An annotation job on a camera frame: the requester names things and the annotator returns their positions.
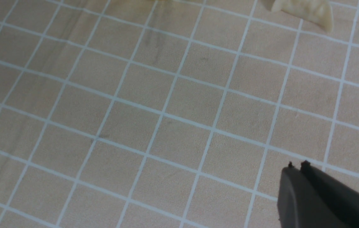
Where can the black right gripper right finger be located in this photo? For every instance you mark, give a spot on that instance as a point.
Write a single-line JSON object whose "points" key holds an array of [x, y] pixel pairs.
{"points": [[340, 199]]}

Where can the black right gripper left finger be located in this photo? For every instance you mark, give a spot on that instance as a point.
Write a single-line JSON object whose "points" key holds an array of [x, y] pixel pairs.
{"points": [[299, 204]]}

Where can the white dumpling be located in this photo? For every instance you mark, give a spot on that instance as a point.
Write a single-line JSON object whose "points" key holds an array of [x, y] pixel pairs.
{"points": [[316, 11]]}

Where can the checkered beige tablecloth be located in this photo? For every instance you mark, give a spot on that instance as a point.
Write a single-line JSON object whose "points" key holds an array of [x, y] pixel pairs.
{"points": [[170, 113]]}

